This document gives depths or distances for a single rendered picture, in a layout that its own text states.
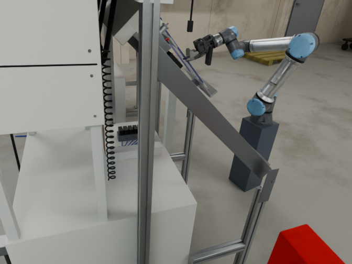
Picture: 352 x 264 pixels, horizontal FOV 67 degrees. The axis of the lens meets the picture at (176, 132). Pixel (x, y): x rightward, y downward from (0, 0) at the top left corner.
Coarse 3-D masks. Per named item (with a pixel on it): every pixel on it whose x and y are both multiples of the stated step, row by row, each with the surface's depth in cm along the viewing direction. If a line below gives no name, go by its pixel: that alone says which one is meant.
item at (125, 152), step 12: (120, 132) 133; (132, 132) 136; (132, 144) 130; (156, 144) 128; (108, 156) 119; (120, 156) 121; (132, 156) 123; (180, 156) 181; (264, 192) 107; (240, 240) 125; (192, 252) 118; (204, 252) 119; (216, 252) 119; (228, 252) 122
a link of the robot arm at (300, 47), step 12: (300, 36) 134; (312, 36) 135; (288, 48) 142; (300, 48) 136; (312, 48) 134; (288, 60) 143; (300, 60) 140; (276, 72) 150; (288, 72) 146; (276, 84) 152; (264, 96) 158; (252, 108) 164; (264, 108) 160
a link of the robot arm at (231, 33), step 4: (228, 28) 161; (232, 28) 160; (236, 28) 161; (220, 32) 161; (224, 32) 160; (228, 32) 160; (232, 32) 160; (236, 32) 161; (224, 36) 160; (228, 36) 160; (232, 36) 160; (236, 36) 162; (224, 40) 161; (228, 40) 161
